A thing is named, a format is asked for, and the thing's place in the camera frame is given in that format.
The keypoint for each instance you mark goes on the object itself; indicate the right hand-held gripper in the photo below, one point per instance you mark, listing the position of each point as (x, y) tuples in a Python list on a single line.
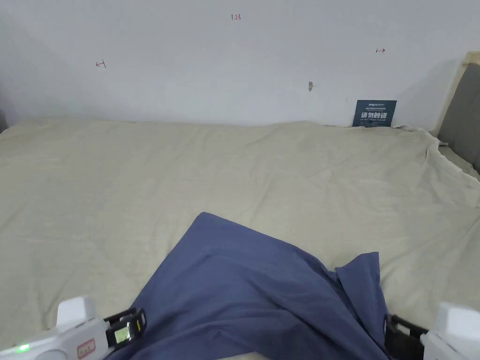
[(455, 332)]

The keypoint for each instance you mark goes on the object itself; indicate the dark blue sign card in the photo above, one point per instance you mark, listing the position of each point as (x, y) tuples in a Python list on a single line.
[(374, 113)]

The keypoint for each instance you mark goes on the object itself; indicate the grey padded headboard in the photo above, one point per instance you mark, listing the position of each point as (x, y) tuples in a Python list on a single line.
[(459, 116)]

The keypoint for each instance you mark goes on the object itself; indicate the dark blue shirt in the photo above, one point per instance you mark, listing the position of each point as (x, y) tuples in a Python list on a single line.
[(240, 292)]

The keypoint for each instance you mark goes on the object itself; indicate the bed with beige sheet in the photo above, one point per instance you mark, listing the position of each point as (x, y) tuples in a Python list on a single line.
[(112, 180)]

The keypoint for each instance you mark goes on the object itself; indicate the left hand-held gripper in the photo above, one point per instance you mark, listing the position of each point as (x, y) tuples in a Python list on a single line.
[(63, 337)]

